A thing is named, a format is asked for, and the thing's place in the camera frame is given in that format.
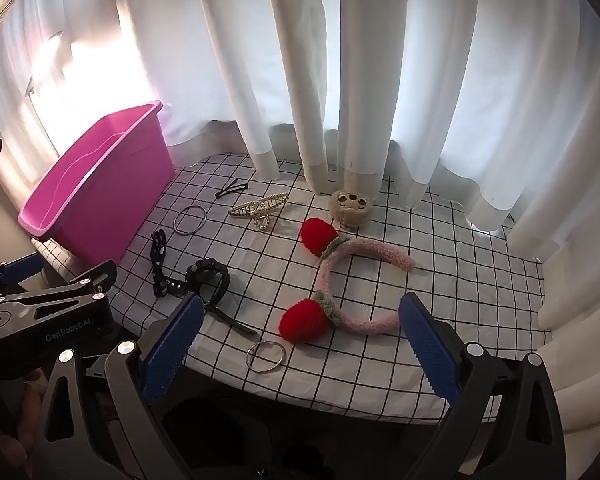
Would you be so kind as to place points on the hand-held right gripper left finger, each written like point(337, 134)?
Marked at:
point(175, 345)

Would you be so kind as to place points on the black snap hair clip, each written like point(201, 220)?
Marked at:
point(237, 185)

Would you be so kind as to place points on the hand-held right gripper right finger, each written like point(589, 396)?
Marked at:
point(430, 350)

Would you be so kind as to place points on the silver bangle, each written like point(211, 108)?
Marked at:
point(175, 220)
point(247, 356)

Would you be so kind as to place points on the pearl claw hair clip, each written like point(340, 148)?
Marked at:
point(252, 207)

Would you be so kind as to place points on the pink headband with red pompoms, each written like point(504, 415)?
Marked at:
point(300, 322)

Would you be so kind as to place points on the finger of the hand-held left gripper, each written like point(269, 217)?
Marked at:
point(87, 280)
point(22, 267)

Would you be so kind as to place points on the black ruffled hair clip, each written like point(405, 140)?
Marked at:
point(205, 270)

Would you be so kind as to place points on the white curtain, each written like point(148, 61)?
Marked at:
point(380, 60)

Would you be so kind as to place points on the person's left hand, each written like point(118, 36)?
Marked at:
point(27, 420)

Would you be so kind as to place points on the beige fluffy hair clip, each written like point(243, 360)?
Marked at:
point(350, 215)

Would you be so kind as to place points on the pink plastic bin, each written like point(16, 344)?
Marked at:
point(105, 200)

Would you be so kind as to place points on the black checked white tablecloth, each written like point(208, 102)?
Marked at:
point(455, 270)

